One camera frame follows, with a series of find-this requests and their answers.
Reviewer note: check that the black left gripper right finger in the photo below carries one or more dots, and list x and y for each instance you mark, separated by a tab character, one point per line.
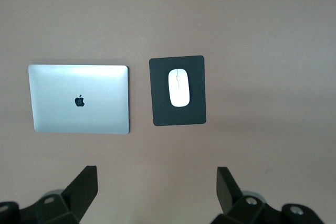
236	208

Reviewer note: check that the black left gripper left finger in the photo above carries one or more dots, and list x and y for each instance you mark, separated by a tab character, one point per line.
71	203

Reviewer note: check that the white computer mouse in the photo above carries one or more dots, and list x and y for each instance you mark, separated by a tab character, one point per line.
179	95

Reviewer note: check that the black mouse pad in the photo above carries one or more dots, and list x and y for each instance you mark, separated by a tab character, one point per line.
160	113

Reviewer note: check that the silver laptop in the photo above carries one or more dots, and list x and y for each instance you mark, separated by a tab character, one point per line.
65	119

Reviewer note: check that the brown table cover mat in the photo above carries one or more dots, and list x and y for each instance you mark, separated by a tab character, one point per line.
236	24

